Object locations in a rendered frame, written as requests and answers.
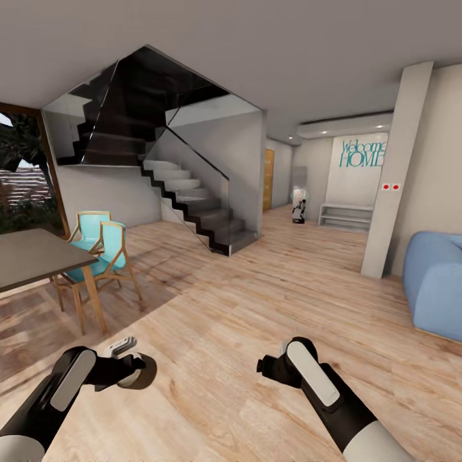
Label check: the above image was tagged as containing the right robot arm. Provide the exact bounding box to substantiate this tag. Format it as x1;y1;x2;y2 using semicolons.
256;336;416;462

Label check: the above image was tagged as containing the pillar candle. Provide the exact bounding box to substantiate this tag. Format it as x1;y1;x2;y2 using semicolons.
116;352;157;390

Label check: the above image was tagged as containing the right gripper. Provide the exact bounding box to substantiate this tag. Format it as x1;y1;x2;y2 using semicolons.
256;354;303;388

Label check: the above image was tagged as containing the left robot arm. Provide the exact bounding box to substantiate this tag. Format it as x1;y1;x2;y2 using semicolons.
0;337;146;462

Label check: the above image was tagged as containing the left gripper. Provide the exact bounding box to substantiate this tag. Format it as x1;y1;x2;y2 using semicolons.
95;354;146;391

